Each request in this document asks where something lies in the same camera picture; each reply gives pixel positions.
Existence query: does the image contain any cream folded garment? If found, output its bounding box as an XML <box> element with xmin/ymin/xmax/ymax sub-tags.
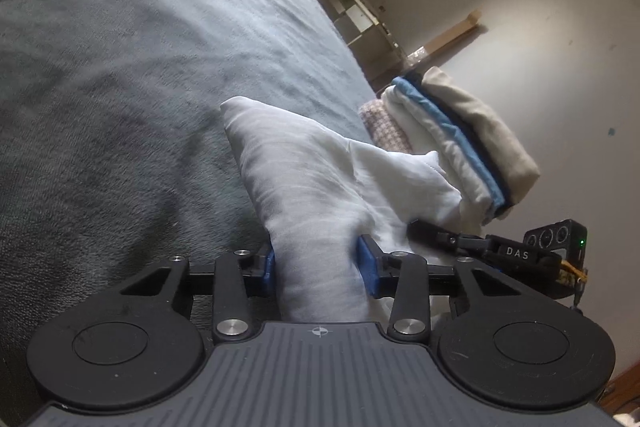
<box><xmin>382</xmin><ymin>87</ymin><xmax>488</xmax><ymax>233</ymax></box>

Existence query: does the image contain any pink houndstooth folded garment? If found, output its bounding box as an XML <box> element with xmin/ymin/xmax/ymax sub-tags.
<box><xmin>358</xmin><ymin>101</ymin><xmax>416</xmax><ymax>154</ymax></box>

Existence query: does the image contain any white folded garment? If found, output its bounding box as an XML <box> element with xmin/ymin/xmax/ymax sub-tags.
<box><xmin>392</xmin><ymin>84</ymin><xmax>496</xmax><ymax>225</ymax></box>

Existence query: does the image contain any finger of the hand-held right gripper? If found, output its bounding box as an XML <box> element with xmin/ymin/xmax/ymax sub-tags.
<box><xmin>407</xmin><ymin>219</ymin><xmax>488</xmax><ymax>258</ymax></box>

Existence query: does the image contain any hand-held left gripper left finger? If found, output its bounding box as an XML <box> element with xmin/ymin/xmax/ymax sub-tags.
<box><xmin>120</xmin><ymin>244</ymin><xmax>277</xmax><ymax>344</ymax></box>

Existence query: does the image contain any grey bed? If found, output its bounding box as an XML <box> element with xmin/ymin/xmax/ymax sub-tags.
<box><xmin>0</xmin><ymin>0</ymin><xmax>386</xmax><ymax>408</ymax></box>

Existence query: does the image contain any cardboard strip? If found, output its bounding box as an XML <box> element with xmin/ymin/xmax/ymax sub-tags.
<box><xmin>405</xmin><ymin>9</ymin><xmax>483</xmax><ymax>68</ymax></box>

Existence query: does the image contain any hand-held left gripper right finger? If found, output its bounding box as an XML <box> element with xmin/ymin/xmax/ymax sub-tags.
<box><xmin>356</xmin><ymin>234</ymin><xmax>513</xmax><ymax>341</ymax></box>

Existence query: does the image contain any beige folded garment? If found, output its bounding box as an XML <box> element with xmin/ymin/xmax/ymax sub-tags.
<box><xmin>422</xmin><ymin>67</ymin><xmax>541</xmax><ymax>208</ymax></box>

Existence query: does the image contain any white shirt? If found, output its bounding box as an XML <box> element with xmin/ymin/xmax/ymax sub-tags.
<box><xmin>220</xmin><ymin>96</ymin><xmax>463</xmax><ymax>333</ymax></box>

